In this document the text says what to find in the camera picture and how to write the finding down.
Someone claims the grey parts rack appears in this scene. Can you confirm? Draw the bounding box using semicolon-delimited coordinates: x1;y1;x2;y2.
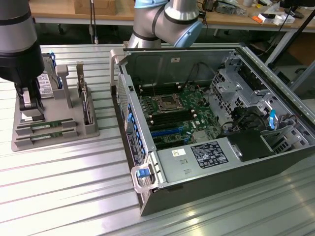
11;64;100;152

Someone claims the black plastic shroud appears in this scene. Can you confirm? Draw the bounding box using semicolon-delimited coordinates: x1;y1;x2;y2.
227;130;276;162

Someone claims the thin black wire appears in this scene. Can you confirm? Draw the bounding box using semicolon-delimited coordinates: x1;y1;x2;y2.
186;62;215;87

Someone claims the perforated metal disk bay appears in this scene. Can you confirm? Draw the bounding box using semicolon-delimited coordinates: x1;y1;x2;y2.
208;68;249;118

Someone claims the hard disk with blue carrier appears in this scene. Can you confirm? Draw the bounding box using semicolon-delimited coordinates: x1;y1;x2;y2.
36;50;63;99

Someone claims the silver chipset heatsink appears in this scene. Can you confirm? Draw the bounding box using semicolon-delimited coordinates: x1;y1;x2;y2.
191;131;207;144

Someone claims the black wire bundle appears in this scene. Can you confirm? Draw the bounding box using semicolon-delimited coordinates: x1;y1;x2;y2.
221;107;268;135

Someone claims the black expansion slot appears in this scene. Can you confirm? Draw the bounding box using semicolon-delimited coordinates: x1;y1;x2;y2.
154;137;189;149

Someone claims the graphics card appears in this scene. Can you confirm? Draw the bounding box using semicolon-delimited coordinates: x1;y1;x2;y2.
75;60;95;125

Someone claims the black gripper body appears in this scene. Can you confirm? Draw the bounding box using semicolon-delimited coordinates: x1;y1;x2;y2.
0;45;46;86

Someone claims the CPU socket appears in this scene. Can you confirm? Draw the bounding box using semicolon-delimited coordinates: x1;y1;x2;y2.
154;94;184;114

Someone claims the green RAM stick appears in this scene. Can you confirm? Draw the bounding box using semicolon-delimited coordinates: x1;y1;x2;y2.
29;131;66;142
29;119;64;130

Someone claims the white flat box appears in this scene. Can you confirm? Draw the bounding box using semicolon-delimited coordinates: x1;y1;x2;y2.
258;12;296;25

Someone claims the black slanted pole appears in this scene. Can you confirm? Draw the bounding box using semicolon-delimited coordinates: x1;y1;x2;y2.
265;7;315;66

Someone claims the green motherboard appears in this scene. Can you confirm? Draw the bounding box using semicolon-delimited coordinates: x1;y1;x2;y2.
137;82;223;150

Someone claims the blue disk bay tab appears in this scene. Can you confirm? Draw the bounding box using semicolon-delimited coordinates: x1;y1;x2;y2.
269;110;277;130

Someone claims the black open PC case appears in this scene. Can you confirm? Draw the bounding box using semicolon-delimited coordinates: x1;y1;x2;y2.
109;43;315;217

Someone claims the grey power supply unit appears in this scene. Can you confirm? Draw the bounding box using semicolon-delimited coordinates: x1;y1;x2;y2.
157;137;243;185

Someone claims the black RAM slot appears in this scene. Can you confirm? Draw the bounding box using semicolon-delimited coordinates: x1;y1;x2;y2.
147;109;194;121
140;86;182;96
150;113;197;126
139;83;180;91

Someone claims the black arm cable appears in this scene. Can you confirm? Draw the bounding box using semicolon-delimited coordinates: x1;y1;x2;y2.
89;0;99;45

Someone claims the metal disk bay frame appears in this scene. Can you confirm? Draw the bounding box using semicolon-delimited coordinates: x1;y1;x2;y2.
255;90;308;153

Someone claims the brown cardboard box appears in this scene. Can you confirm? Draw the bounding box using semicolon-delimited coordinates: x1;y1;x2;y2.
73;0;116;15
287;33;315;66

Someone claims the blue expansion slot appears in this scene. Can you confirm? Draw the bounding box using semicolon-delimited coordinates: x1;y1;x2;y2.
150;126;186;138

